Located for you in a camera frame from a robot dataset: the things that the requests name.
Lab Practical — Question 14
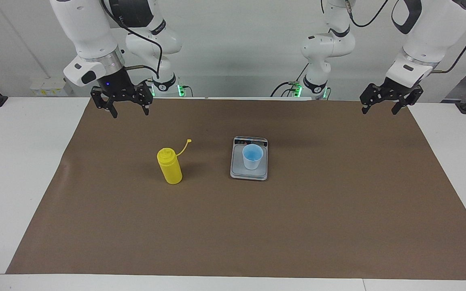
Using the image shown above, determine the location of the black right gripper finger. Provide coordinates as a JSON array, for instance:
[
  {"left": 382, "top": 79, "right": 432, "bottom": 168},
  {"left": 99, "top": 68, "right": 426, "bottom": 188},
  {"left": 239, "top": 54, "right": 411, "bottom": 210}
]
[
  {"left": 135, "top": 82, "right": 154, "bottom": 116},
  {"left": 91, "top": 86, "right": 119, "bottom": 119}
]

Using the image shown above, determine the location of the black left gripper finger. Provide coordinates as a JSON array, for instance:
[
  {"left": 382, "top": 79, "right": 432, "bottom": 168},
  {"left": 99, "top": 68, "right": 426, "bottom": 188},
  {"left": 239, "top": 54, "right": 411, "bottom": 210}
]
[
  {"left": 360, "top": 83, "right": 384, "bottom": 115},
  {"left": 393, "top": 87, "right": 424, "bottom": 115}
]

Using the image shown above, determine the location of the yellow squeeze bottle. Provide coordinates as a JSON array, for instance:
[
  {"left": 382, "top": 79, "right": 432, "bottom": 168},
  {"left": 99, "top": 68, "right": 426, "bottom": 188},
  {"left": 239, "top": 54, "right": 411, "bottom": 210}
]
[{"left": 157, "top": 139, "right": 192, "bottom": 185}]

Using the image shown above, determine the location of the light blue plastic cup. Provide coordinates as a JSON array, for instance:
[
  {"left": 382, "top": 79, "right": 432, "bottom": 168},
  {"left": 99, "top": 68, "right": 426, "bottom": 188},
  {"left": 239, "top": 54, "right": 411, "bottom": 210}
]
[{"left": 243, "top": 144, "right": 264, "bottom": 170}]

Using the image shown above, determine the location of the silver digital kitchen scale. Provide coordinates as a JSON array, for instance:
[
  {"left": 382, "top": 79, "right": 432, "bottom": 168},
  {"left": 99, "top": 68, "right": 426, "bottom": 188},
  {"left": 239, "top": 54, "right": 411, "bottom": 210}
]
[{"left": 230, "top": 136, "right": 269, "bottom": 181}]

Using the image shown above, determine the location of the white power strip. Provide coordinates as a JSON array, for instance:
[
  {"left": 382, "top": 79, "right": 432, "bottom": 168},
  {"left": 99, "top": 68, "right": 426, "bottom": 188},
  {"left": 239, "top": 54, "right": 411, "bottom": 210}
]
[{"left": 30, "top": 78, "right": 68, "bottom": 97}]

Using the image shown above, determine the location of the brown paper mat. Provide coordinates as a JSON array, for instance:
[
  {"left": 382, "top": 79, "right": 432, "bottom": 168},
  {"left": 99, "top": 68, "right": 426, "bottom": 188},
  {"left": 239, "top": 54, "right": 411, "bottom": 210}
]
[{"left": 6, "top": 97, "right": 466, "bottom": 280}]

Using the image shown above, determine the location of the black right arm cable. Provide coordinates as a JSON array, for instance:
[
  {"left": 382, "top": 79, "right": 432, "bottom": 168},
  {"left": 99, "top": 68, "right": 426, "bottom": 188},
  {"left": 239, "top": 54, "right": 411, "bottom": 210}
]
[{"left": 102, "top": 0, "right": 164, "bottom": 80}]

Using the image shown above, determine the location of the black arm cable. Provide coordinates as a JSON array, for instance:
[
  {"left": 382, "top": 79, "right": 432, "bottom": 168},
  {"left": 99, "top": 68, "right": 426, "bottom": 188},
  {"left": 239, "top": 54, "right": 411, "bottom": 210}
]
[
  {"left": 102, "top": 0, "right": 164, "bottom": 80},
  {"left": 348, "top": 0, "right": 466, "bottom": 74}
]

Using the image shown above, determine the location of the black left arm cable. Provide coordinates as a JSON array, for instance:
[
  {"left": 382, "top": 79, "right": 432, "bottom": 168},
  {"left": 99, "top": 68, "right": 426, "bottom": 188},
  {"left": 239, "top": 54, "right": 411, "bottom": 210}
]
[{"left": 348, "top": 0, "right": 466, "bottom": 74}]

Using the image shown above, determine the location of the black base cable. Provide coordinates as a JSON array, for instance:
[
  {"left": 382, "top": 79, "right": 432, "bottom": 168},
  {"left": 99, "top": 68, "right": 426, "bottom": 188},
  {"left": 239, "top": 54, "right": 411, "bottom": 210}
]
[{"left": 270, "top": 63, "right": 310, "bottom": 97}]

